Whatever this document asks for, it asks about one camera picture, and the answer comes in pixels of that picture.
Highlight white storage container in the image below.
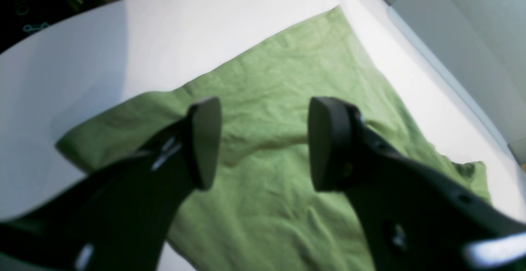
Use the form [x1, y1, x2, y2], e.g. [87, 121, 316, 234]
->
[384, 0, 525, 164]

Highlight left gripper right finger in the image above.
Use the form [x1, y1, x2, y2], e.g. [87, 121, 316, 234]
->
[308, 97, 525, 271]

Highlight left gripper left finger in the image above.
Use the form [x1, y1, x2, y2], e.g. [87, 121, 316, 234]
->
[0, 97, 222, 271]

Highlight green t-shirt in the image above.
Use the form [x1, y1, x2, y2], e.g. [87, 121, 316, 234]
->
[55, 7, 491, 271]

